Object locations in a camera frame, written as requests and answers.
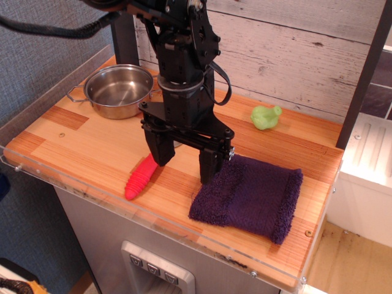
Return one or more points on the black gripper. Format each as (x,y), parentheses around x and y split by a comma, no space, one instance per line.
(186,115)

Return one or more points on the stainless steel pot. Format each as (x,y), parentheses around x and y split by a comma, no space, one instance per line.
(115,92)

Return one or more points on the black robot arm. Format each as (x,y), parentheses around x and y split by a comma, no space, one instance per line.
(185,46)

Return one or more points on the dark purple cloth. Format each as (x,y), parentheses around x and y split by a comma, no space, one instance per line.
(250,195)

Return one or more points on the green plastic toy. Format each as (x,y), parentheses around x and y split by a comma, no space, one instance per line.
(265,118)

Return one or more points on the grey cabinet with dispenser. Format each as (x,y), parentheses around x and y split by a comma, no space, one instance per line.
(127,257)

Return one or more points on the clear acrylic edge guard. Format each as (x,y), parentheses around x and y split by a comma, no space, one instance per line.
(284,281)

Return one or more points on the red handled metal spoon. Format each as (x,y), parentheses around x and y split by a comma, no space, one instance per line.
(140,177)

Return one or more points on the dark vertical post left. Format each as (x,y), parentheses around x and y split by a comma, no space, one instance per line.
(124,40)

